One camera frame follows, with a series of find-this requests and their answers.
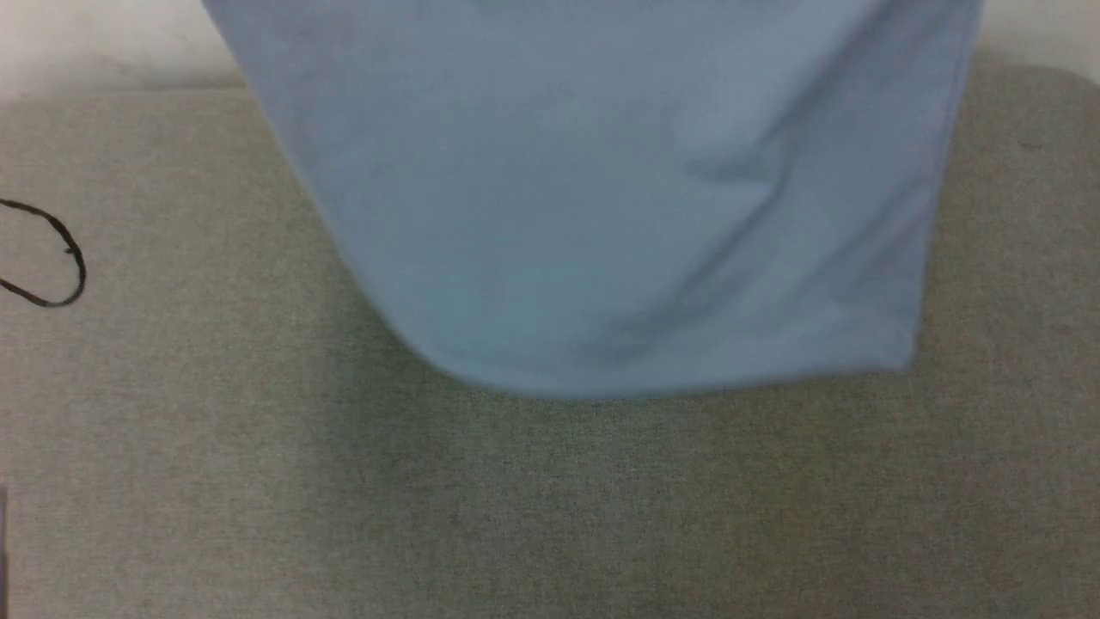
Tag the light blue and white garment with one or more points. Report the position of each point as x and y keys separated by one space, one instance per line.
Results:
x=584 y=198

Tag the grey fabric sofa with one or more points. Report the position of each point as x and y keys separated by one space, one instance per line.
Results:
x=550 y=516

